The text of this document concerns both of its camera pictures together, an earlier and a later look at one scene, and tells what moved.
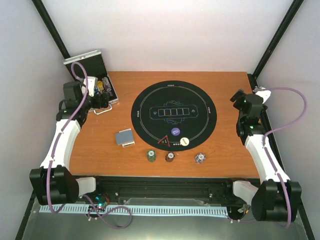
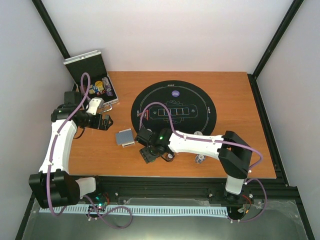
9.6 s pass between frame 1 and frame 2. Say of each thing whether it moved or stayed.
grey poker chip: stayed
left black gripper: moved
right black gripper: moved
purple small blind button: moved
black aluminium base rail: stayed
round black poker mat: stayed
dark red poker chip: stayed
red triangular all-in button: moved
